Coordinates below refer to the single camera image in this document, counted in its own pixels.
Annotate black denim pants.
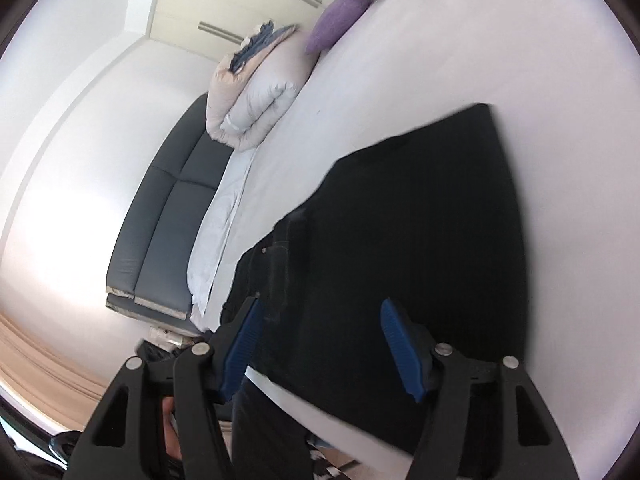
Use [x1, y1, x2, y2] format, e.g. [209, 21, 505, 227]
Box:
[220, 102, 533, 476]

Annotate grey padded headboard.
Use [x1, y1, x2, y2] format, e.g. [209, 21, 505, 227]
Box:
[106, 92, 236, 333]

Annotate folded blue grey cloth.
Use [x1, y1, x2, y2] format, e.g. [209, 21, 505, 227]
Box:
[230, 20, 296, 73]

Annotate white flat pillow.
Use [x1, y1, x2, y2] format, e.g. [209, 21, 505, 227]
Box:
[187, 147, 261, 331]

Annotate person's dark clothing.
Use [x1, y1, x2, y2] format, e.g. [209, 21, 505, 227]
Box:
[232, 375, 311, 480]

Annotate bed with white sheet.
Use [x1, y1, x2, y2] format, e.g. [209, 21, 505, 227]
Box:
[187, 0, 640, 480]

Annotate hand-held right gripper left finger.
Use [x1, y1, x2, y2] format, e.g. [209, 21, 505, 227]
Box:
[62, 296, 266, 480]

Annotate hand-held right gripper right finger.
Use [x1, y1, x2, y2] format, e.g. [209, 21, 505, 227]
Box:
[380, 299, 583, 480]

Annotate folded beige white duvet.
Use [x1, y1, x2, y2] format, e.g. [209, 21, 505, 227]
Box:
[206, 22, 321, 153]

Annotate purple cushion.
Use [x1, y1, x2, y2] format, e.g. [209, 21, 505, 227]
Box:
[305, 0, 373, 57]

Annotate white wardrobe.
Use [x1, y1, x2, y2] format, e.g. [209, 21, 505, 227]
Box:
[147, 0, 371, 58]

